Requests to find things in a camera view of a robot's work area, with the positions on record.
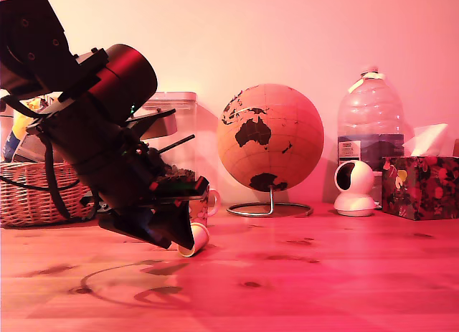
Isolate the clear storage jar with lid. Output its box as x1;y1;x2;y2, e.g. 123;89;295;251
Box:
141;91;199;189

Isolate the thick black cable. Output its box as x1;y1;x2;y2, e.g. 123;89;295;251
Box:
0;95;72;220

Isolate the thin black cable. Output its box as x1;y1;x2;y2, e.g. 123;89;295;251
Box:
0;174;82;194

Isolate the cork globe on metal stand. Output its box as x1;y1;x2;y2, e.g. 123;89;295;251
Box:
217;82;325;217

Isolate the large clear water bottle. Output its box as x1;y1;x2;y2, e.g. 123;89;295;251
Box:
336;65;406;201

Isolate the cartoon print coffee mug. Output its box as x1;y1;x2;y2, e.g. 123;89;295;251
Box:
188;184;221;228

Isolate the yellow and blue snack bag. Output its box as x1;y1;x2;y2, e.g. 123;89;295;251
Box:
1;97;48;163

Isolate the floral tissue box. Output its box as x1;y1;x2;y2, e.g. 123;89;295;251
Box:
380;155;459;222

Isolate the small white round camera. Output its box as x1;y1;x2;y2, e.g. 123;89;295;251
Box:
333;159;376;217

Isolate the white tissue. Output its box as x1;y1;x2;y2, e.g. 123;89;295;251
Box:
401;123;450;157

